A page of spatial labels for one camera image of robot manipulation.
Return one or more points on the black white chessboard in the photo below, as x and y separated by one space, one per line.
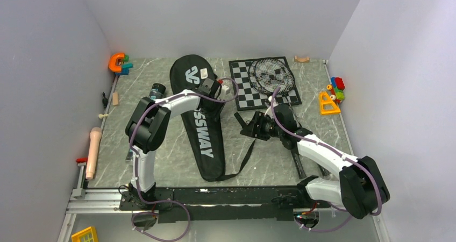
248 97

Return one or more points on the small black figure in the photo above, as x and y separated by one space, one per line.
104 100

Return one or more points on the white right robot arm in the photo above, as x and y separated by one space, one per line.
358 188

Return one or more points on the small wooden block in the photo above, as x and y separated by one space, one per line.
115 99

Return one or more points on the colourful brick toy stack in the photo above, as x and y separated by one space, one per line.
336 87

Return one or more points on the black racket bag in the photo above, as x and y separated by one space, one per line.
205 135

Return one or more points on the black shuttlecock tube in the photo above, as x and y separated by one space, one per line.
157 91

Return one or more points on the red clamp knob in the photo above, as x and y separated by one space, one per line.
82 160

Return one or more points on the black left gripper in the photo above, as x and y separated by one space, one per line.
215 114

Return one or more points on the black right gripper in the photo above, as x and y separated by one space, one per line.
252 129

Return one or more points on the wooden arch block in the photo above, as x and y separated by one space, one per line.
301 59

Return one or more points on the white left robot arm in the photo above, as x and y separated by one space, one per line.
146 131

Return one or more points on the yellow triangle toy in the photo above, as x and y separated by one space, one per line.
327 106

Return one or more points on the beige rolling pin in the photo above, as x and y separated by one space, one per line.
95 138

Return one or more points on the teal green toy blocks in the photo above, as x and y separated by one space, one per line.
126 65

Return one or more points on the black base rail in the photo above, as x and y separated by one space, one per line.
175 204

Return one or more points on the orange letter toy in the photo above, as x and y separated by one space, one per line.
116 61

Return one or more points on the yellow window toy frame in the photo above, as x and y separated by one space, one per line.
86 235

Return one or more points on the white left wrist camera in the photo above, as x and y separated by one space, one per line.
225 90

